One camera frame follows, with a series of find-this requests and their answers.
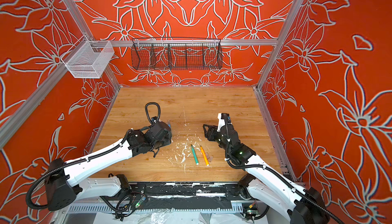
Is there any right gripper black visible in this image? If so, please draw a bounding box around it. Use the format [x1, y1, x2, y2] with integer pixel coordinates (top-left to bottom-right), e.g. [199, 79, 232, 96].
[202, 123, 233, 156]

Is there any clear pen cap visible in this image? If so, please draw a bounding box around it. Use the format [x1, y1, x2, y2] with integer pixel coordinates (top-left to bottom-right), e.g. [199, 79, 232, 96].
[206, 153, 213, 162]

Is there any orange marker pen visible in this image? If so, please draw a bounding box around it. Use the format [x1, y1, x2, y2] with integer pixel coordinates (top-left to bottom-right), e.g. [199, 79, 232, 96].
[200, 146, 210, 166]

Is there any green marker pen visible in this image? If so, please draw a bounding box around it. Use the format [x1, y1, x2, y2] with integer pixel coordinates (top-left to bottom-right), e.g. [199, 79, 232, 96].
[191, 145, 199, 165]

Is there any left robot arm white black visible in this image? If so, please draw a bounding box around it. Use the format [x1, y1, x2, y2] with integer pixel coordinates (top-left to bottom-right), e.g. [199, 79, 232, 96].
[26, 121, 172, 211]

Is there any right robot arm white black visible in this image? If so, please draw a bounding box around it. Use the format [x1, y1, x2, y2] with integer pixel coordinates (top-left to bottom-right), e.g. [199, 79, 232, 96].
[203, 124, 331, 224]

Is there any clear plastic bin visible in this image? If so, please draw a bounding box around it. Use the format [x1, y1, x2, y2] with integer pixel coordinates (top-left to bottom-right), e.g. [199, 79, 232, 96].
[61, 41, 114, 78]

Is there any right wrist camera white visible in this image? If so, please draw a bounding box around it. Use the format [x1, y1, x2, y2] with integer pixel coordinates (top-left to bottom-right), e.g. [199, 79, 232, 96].
[217, 113, 231, 132]

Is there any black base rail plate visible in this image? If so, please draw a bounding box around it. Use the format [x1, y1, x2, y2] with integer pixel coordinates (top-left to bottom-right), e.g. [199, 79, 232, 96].
[105, 182, 259, 202]

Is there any grey slotted cable duct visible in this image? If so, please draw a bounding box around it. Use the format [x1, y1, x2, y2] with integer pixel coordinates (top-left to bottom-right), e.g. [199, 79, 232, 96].
[67, 203, 244, 214]

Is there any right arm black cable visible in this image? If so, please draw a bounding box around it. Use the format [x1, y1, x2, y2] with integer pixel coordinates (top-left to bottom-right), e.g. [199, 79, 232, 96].
[225, 115, 345, 224]

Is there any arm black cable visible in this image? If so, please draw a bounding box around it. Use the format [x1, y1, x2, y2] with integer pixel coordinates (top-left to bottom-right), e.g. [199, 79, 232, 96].
[25, 102, 162, 210]
[225, 115, 345, 224]

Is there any black wire basket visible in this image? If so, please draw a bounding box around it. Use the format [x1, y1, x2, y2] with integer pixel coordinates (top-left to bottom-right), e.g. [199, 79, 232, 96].
[131, 38, 223, 71]

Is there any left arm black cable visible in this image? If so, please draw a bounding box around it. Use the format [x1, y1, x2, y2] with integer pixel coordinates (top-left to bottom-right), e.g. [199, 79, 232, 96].
[25, 102, 162, 210]

